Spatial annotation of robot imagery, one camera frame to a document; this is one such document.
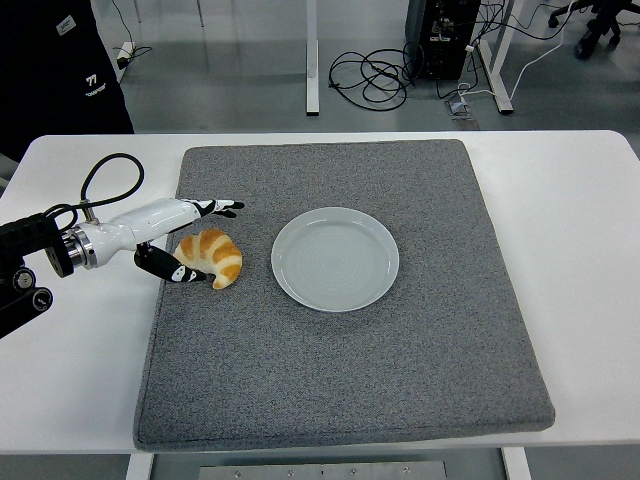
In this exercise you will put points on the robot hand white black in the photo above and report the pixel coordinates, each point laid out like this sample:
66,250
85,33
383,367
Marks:
145,222

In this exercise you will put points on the croissant bread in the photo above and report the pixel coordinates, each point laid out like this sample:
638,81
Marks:
220,252

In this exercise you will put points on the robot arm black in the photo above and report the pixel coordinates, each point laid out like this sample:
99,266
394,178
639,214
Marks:
20,235

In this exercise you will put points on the pale grey round plate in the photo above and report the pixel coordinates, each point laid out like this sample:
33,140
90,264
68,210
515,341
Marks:
335,260

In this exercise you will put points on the white power strip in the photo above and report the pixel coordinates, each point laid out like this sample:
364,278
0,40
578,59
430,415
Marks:
126,52

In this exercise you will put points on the person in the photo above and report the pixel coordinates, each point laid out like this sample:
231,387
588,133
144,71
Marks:
50,75

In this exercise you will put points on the white desk leg with foot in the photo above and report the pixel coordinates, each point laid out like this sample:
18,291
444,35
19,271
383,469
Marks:
500,90
312,75

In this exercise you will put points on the grey fabric mat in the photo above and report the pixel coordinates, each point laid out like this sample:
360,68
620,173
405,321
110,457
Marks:
325,375

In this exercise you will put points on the white table leg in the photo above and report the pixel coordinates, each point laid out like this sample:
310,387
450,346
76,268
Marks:
139,467
516,465

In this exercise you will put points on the metal floor socket box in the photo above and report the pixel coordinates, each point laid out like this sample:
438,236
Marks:
460,110

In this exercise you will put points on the black computer tower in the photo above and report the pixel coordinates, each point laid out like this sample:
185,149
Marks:
440,30

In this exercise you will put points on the black office chair base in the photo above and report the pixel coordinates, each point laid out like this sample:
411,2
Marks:
592,37

